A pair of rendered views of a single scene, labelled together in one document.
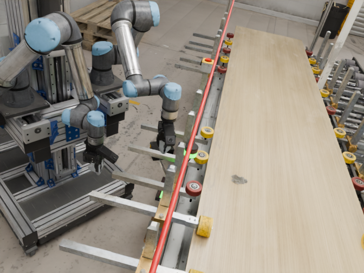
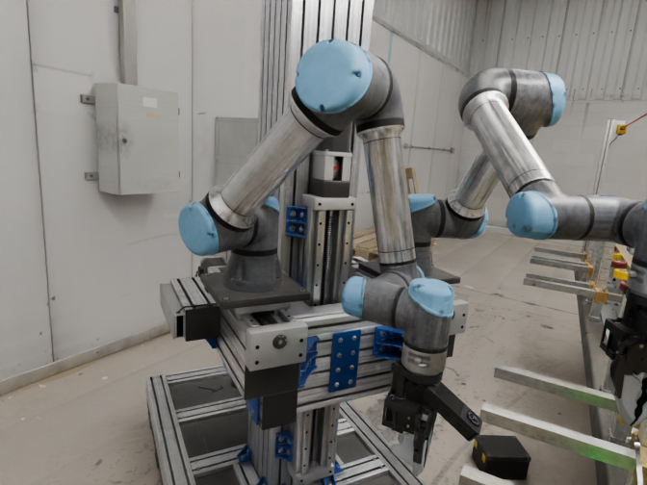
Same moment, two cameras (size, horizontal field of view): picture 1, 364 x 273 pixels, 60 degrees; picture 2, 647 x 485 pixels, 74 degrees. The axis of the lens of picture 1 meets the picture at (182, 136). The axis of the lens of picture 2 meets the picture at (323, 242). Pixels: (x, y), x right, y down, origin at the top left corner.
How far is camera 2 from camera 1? 80 cm
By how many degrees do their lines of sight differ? 31
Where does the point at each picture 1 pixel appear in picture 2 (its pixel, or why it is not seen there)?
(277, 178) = not seen: outside the picture
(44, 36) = (338, 68)
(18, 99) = (251, 273)
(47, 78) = (310, 252)
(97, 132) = (434, 335)
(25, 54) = (286, 136)
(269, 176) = not seen: outside the picture
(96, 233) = not seen: outside the picture
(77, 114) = (382, 285)
